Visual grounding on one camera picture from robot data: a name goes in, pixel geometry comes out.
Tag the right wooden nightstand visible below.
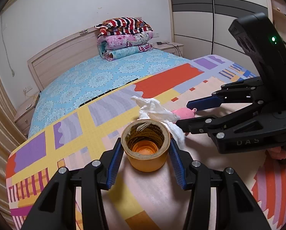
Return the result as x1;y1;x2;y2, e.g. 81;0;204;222
152;42;184;57

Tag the blue patterned bed sheet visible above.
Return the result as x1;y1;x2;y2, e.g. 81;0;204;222
28;49;189;137

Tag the black charger cable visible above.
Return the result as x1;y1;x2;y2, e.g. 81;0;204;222
156;41;183;58

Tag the wooden corner shelf unit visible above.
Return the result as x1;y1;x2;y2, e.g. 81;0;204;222
271;0;286;47

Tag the pink floral folded quilt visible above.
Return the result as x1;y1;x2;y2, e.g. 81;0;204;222
97;31;153;52

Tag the wooden nightstand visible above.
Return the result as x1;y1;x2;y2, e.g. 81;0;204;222
152;42;184;57
14;92;40;136

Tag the teal folded quilt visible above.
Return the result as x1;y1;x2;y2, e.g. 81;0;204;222
98;43;153;61

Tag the beige striped curtain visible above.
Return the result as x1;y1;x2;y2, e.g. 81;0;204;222
0;79;26;229

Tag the white wall socket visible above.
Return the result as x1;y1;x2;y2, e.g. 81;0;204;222
23;85;33;94

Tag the black camera box right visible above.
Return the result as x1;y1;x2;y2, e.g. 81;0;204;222
229;12;286;112

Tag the striped red white folded blanket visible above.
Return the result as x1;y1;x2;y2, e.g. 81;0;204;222
95;17;153;37

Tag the person's right hand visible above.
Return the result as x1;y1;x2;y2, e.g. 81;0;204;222
267;146;286;160

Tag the left wooden nightstand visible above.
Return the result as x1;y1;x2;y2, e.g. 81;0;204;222
14;92;40;136

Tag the light wood headboard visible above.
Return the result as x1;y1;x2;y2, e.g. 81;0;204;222
27;28;99;91

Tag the crumpled white tissue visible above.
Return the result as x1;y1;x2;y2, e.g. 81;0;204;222
131;96;185;150

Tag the pink plush pig toy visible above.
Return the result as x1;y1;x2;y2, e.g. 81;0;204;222
172;107;197;120

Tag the white sliding door wardrobe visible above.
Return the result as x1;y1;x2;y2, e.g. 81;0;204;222
171;0;271;74

